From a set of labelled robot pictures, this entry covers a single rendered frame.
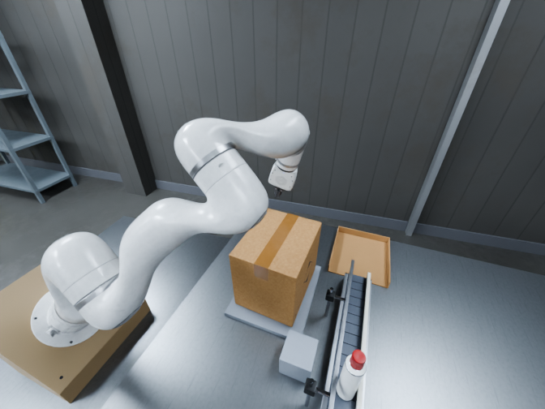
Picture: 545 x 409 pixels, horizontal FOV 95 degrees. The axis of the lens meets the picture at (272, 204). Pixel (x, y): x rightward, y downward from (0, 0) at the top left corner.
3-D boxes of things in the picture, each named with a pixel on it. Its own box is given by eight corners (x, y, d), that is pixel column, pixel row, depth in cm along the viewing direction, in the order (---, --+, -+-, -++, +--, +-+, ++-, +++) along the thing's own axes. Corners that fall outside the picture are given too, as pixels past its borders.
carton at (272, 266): (292, 328, 90) (296, 278, 75) (234, 303, 98) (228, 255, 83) (315, 269, 113) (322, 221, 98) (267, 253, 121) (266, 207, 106)
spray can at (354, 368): (353, 404, 69) (370, 372, 58) (334, 397, 71) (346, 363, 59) (355, 384, 73) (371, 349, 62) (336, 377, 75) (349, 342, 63)
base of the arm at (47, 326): (70, 360, 74) (81, 355, 63) (10, 322, 70) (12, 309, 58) (120, 304, 88) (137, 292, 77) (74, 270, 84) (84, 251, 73)
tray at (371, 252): (388, 288, 107) (390, 282, 105) (327, 271, 114) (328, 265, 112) (388, 243, 130) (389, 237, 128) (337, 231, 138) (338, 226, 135)
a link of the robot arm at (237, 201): (90, 267, 64) (130, 316, 65) (40, 291, 52) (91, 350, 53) (236, 141, 53) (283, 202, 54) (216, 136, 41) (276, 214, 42)
